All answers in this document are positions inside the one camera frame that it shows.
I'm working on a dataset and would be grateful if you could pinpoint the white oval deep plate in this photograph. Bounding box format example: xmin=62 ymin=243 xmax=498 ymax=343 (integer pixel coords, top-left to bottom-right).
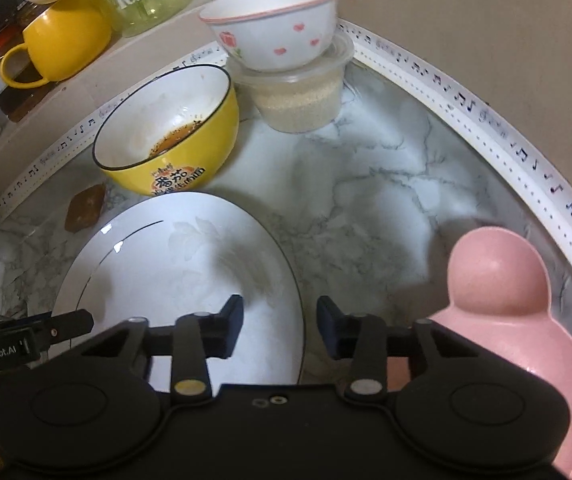
xmin=54 ymin=192 xmax=304 ymax=388

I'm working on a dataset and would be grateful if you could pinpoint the pink bear-shaped plate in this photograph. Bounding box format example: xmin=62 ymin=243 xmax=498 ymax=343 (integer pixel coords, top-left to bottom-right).
xmin=384 ymin=225 xmax=572 ymax=480

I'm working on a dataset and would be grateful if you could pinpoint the small brown square block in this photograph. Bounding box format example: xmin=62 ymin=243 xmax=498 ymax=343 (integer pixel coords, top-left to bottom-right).
xmin=64 ymin=183 xmax=106 ymax=233

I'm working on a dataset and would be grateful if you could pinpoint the yellow ceramic bowl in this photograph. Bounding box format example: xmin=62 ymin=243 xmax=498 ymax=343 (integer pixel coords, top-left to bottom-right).
xmin=92 ymin=64 xmax=239 ymax=196

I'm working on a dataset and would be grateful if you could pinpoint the glass jar with red lid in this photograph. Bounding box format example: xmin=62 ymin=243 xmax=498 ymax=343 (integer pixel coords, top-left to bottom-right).
xmin=0 ymin=1 xmax=57 ymax=124

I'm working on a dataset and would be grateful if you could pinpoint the clear plastic container with grains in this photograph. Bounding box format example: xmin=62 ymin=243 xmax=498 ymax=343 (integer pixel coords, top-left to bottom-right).
xmin=225 ymin=30 xmax=354 ymax=133

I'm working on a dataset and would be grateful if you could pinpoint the yellow mug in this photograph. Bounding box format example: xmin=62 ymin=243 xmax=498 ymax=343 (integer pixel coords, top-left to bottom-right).
xmin=0 ymin=0 xmax=113 ymax=90

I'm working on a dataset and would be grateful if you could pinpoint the white bowl with pink flowers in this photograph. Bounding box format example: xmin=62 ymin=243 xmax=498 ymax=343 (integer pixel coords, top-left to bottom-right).
xmin=199 ymin=0 xmax=339 ymax=73

